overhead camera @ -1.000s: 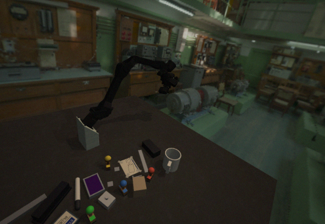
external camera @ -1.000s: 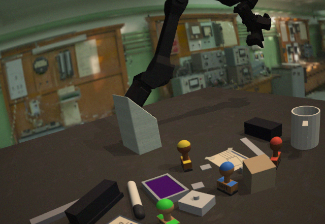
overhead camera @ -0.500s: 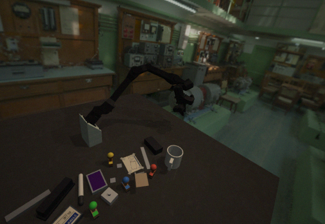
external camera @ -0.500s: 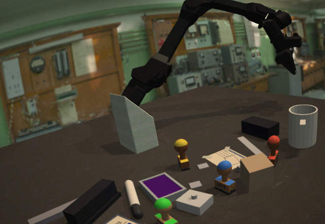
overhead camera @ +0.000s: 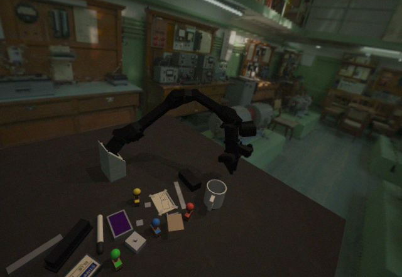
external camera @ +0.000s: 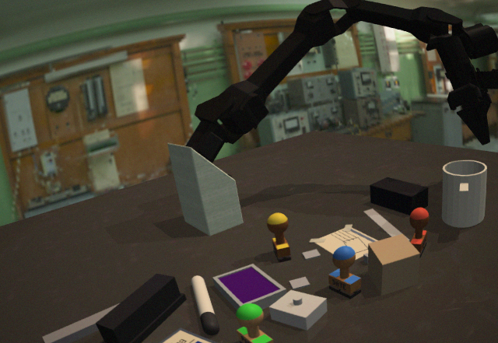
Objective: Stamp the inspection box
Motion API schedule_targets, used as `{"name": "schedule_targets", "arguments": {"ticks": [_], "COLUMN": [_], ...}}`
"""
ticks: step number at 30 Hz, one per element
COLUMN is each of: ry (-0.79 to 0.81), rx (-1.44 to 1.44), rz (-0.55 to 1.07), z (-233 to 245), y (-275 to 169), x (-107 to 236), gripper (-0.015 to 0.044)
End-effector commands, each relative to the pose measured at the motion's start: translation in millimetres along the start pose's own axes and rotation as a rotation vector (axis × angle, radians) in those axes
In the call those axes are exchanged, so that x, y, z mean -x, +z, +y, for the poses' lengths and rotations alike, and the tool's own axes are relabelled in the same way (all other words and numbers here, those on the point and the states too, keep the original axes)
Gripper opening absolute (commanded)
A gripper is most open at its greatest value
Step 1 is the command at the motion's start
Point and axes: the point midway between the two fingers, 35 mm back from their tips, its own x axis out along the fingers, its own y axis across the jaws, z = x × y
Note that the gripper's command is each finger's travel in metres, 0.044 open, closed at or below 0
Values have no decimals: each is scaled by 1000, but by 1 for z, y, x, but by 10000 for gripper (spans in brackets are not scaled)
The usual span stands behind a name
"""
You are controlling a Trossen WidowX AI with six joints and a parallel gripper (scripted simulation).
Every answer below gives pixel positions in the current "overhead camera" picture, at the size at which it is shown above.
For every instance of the green-handled rubber stamp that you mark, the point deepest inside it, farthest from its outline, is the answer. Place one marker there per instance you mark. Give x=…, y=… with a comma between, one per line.
x=115, y=260

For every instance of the grey cylindrical cup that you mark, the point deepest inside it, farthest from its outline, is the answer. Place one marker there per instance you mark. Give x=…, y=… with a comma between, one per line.
x=214, y=194

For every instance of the tan inspection card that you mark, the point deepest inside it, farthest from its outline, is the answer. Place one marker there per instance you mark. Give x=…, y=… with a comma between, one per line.
x=163, y=202

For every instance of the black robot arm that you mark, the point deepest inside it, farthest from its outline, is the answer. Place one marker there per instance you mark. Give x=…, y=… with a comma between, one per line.
x=231, y=121

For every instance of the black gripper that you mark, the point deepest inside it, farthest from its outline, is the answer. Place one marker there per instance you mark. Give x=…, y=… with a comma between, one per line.
x=229, y=158

